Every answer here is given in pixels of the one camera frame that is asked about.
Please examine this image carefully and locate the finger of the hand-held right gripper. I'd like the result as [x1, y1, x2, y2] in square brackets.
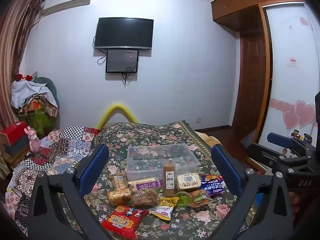
[247, 143, 310, 174]
[267, 132, 314, 153]

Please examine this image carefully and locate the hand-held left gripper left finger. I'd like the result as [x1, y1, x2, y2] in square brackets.
[27, 144, 110, 240]

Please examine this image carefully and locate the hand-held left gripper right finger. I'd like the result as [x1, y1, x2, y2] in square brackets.
[211, 144, 294, 240]

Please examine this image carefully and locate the blue snack bag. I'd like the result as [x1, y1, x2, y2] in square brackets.
[201, 174, 225, 197]

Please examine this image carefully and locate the gold packet with white label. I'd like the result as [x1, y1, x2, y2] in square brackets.
[109, 175, 128, 190]

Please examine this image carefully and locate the gold square cracker packet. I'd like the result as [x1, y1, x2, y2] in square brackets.
[176, 173, 202, 193]

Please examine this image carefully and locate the orange packet with green label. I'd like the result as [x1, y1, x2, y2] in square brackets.
[189, 190, 213, 208]

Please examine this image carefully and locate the gold foil cake packet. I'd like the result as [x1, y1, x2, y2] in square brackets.
[107, 189, 132, 207]

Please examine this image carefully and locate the clear plastic storage box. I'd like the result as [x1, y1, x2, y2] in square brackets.
[126, 144, 200, 182]

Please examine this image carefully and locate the purple label biscuit packet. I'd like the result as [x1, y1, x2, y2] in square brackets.
[129, 177, 163, 193]

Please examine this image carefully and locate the green jelly cup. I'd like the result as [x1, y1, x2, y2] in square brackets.
[175, 191, 192, 207]

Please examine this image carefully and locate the tall round cracker packet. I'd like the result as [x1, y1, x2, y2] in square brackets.
[162, 162, 177, 197]

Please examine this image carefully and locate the brown snack packet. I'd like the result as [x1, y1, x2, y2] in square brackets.
[131, 190, 159, 208]

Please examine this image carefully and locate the red snack bag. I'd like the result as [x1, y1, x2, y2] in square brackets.
[101, 205, 149, 239]

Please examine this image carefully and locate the yellow green snack packet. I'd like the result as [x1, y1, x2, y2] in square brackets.
[159, 197, 180, 209]

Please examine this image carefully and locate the white yellow triangular packet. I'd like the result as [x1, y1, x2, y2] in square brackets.
[150, 205, 174, 221]

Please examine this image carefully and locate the person's right forearm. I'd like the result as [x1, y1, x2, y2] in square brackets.
[287, 191, 306, 228]

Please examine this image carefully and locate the patchwork quilt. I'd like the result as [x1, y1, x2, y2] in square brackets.
[5, 126, 100, 235]

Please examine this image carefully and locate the dark floral blanket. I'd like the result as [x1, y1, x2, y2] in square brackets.
[59, 120, 263, 240]

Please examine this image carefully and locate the yellow foam tube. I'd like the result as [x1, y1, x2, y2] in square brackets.
[97, 102, 137, 130]

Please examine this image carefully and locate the pink rabbit toy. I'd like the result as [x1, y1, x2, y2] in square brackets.
[24, 127, 40, 157]

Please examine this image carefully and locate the white sliding door with hearts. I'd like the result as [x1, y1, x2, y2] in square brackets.
[260, 4, 320, 150]

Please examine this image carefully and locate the wooden wardrobe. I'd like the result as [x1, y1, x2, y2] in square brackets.
[211, 0, 310, 174]

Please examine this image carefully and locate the pile of clothes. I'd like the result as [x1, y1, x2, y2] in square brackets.
[10, 72, 60, 135]

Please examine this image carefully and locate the red box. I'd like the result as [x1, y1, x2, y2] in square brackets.
[0, 121, 28, 146]

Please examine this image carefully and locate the striped brown curtain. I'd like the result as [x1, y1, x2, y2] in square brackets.
[0, 0, 44, 178]

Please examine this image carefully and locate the white air conditioner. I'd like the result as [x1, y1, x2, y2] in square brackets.
[42, 0, 91, 17]

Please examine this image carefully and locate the black monitor cable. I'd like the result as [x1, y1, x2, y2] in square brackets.
[121, 72, 134, 87]

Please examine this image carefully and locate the small black wall monitor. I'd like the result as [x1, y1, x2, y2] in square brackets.
[105, 50, 139, 74]

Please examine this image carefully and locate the black wall television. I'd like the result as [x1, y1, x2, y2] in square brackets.
[94, 17, 154, 50]

